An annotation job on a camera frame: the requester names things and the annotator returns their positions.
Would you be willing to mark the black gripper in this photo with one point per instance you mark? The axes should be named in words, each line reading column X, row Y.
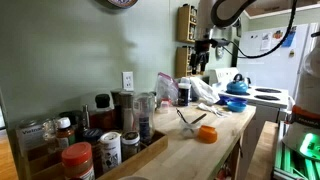
column 201, row 48

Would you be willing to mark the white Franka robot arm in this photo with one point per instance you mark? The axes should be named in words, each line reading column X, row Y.
column 207, row 15

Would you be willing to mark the blue jar with white lid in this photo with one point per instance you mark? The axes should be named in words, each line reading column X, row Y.
column 184, row 95

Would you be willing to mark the small spice jar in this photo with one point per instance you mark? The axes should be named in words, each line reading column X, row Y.
column 164, row 106

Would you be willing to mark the tall clear glass jar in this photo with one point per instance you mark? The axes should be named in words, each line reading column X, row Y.
column 144, row 116

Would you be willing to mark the dark jar with blue lid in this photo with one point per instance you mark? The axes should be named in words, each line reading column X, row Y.
column 92, row 136

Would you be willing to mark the jar with black lid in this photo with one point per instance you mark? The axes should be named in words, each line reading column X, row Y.
column 70, row 116

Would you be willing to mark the jar with red lid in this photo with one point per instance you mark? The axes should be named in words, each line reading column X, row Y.
column 77, row 161

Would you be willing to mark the small clear glass jar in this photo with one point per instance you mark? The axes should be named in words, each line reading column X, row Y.
column 49, row 129

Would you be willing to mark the white labelled glass jar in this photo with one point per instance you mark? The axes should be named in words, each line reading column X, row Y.
column 30, row 135

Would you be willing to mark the wooden spice rack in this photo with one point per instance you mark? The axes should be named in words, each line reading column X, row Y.
column 181, row 63
column 184, row 23

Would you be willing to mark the clear zip plastic bag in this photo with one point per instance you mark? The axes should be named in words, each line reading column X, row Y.
column 166, row 87

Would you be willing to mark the dark blue plastic bowl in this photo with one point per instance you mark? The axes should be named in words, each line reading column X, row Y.
column 239, row 99
column 224, row 99

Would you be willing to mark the crumpled white napkin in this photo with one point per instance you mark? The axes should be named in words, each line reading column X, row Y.
column 213, row 110

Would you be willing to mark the light blue plastic bowl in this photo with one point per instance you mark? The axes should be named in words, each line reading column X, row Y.
column 236, row 107

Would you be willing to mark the clear plastic cup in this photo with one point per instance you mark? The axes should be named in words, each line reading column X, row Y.
column 190, row 130

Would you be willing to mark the white paper sheet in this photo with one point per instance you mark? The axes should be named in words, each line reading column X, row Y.
column 266, row 41

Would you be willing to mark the black stove burner coil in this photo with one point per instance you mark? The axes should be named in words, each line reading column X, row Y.
column 266, row 97
column 268, row 90

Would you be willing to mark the white electric stove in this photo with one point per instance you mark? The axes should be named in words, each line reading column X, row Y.
column 266, row 103

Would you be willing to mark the white refrigerator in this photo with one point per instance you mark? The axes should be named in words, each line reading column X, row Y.
column 276, row 70

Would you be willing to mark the steel pepper grinder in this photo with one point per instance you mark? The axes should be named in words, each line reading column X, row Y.
column 127, row 111

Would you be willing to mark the orange fridge magnet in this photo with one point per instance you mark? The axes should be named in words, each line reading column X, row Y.
column 278, row 34

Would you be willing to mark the dark pepper grinder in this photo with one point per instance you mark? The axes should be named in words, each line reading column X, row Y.
column 116, row 106

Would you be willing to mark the blue paper sheet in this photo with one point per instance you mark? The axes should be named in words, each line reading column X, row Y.
column 289, row 38

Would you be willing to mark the wooden spice tray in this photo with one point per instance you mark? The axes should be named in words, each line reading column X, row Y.
column 143, row 156

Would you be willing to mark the dark sauce bottle black cap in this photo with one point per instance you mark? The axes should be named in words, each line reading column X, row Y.
column 101, row 115

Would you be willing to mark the white spice shaker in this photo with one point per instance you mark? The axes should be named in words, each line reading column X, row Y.
column 110, row 151

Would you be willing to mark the thin metal bottle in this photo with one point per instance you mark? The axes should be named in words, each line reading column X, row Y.
column 85, row 116

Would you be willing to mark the robot stand with green light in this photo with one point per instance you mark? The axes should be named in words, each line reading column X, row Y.
column 287, row 163

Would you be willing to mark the brown bottle with white cap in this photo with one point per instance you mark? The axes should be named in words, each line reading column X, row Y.
column 65, row 133

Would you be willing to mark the round wall clock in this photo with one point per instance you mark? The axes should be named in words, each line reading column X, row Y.
column 220, row 52

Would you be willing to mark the black hanging frame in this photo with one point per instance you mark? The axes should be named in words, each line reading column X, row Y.
column 236, row 53

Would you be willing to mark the white wall outlet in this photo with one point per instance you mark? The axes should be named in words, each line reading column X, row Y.
column 127, row 81

